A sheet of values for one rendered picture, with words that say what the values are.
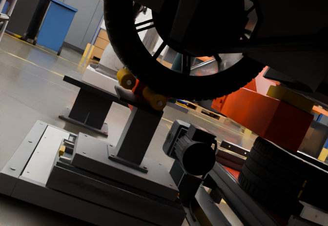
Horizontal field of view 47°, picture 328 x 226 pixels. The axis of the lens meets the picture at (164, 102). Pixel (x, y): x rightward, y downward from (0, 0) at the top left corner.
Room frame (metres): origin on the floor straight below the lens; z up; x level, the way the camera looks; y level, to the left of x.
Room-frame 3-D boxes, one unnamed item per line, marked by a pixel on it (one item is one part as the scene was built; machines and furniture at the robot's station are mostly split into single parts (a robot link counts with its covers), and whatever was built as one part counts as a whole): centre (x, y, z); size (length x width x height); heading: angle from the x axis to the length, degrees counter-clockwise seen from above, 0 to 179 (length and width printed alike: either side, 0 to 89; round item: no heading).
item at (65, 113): (2.82, 0.48, 0.15); 0.50 x 0.50 x 0.30; 11
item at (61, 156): (1.46, 0.04, 0.13); 0.50 x 0.36 x 0.10; 103
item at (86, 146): (1.46, 0.04, 0.32); 0.40 x 0.30 x 0.28; 103
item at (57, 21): (7.59, 2.58, 0.48); 0.64 x 0.54 x 0.97; 18
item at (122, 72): (1.50, 0.18, 0.51); 0.29 x 0.06 x 0.06; 13
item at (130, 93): (1.48, 0.11, 0.45); 0.34 x 0.16 x 0.01; 13
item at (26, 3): (7.47, 3.18, 0.48); 0.64 x 0.54 x 0.97; 1
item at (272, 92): (1.55, -0.46, 0.70); 0.14 x 0.14 x 0.05; 13
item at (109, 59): (2.81, 0.47, 0.56); 0.18 x 0.16 x 0.22; 96
